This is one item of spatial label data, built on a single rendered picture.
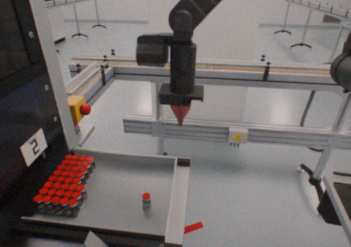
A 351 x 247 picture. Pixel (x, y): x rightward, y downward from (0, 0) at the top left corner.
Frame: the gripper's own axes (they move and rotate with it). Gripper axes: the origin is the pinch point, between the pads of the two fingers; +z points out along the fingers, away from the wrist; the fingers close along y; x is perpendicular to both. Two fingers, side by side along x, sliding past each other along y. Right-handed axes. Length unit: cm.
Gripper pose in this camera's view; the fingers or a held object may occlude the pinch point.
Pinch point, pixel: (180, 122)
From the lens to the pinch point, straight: 60.6
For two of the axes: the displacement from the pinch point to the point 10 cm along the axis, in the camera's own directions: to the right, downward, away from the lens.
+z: -0.1, 8.6, 5.1
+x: -1.3, 5.0, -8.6
